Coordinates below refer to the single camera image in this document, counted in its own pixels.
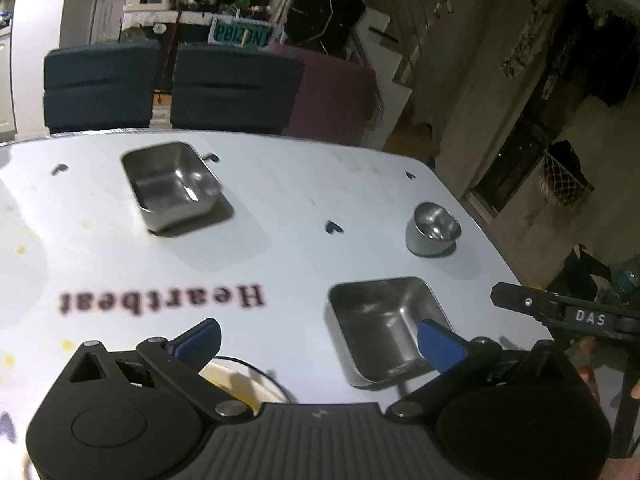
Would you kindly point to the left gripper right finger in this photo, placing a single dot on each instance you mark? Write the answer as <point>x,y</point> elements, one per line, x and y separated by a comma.
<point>461,366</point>

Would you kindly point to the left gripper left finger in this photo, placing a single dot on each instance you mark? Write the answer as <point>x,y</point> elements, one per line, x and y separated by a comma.
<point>176,364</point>

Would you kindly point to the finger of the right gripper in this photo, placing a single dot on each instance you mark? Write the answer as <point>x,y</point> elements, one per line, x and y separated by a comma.
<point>571,314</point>

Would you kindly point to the cream bowl with handles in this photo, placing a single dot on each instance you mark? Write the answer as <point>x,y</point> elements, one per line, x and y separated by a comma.
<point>245,382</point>

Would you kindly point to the large steel square container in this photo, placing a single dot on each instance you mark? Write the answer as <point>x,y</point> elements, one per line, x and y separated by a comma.
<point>374,329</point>

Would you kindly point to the small round steel bowl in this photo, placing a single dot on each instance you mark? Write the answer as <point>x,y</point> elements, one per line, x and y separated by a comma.
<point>431,230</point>

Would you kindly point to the small steel square container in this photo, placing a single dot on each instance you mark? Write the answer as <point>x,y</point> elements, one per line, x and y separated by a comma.
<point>172,184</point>

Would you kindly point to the person's right hand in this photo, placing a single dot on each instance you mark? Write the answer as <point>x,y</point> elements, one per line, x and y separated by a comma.
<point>582,360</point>

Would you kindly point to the black net basket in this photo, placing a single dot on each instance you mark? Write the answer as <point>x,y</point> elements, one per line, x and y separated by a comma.
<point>561,182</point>

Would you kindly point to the right dark blue chair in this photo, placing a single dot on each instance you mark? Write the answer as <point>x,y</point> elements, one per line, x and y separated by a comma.
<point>220,88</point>

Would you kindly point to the dark blue chair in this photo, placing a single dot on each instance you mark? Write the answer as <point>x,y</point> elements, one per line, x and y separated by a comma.
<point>99,86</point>
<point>220,88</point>

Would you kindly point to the left dark blue chair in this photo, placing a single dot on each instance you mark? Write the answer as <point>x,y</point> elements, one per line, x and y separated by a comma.
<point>99,86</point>

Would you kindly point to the maroon chair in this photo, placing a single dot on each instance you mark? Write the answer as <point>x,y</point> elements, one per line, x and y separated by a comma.
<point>335,101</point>

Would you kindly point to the teal Poizon sign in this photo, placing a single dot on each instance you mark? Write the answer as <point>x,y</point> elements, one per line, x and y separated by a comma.
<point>227,30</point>

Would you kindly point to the black jacket hanging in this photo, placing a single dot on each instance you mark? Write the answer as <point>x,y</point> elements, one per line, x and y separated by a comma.
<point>322,25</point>

